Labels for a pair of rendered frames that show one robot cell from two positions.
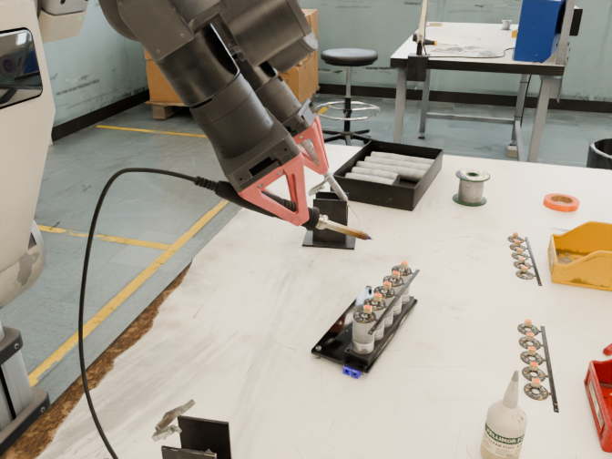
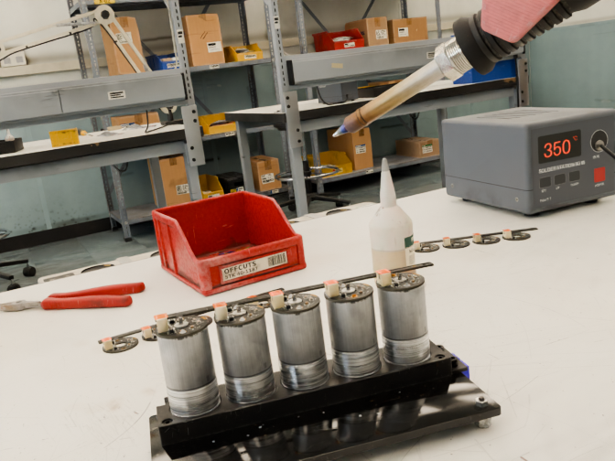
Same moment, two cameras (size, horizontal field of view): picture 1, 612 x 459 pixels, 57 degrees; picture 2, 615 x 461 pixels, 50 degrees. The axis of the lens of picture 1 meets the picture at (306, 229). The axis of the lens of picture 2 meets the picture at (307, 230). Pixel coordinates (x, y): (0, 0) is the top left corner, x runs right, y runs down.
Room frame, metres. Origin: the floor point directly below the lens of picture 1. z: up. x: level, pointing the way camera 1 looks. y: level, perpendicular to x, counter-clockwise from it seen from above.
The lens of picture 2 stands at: (0.76, 0.14, 0.92)
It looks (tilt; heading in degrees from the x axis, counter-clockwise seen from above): 14 degrees down; 227
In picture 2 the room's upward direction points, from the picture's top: 7 degrees counter-clockwise
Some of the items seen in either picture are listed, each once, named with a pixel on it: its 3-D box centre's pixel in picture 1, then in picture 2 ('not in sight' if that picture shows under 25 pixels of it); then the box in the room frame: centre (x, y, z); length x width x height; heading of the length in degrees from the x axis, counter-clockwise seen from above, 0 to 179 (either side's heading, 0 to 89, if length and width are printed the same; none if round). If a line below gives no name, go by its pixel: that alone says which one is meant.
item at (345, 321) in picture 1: (367, 326); (318, 421); (0.56, -0.08, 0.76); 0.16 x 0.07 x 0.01; 151
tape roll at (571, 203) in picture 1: (561, 202); not in sight; (0.94, -0.46, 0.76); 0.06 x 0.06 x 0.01
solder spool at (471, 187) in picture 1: (471, 187); not in sight; (0.97, -0.30, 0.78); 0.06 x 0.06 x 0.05
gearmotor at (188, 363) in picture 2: (400, 287); (189, 372); (0.60, -0.12, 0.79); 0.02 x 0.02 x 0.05
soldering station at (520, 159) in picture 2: not in sight; (524, 157); (0.09, -0.22, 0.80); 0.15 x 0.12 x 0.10; 67
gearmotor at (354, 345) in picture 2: (373, 321); (353, 336); (0.53, -0.08, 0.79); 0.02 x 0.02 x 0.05
